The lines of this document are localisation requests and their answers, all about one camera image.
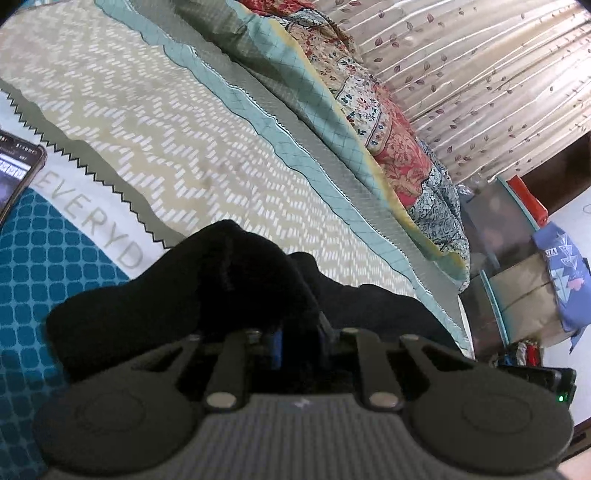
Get blue printed cloth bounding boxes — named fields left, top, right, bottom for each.
left=531, top=220, right=591, bottom=354

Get red box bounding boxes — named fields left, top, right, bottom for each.
left=507, top=174, right=549, bottom=228

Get smartphone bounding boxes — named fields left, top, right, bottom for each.
left=0, top=129, right=48, bottom=223

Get leaf print curtain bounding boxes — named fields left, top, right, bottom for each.
left=309, top=0, right=591, bottom=185

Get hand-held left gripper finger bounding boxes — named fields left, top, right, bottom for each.
left=318, top=314, right=472, bottom=411

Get floral patchwork quilt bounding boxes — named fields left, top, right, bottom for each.
left=238, top=0, right=471, bottom=273

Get pile of colourful clothes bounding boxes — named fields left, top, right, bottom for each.
left=502, top=339, right=546, bottom=368

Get black pants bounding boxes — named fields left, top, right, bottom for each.
left=45, top=220, right=465, bottom=384

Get teal framed storage box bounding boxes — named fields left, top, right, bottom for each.
left=459, top=176, right=552, bottom=352

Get cardboard box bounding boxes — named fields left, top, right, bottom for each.
left=488, top=262, right=570, bottom=344

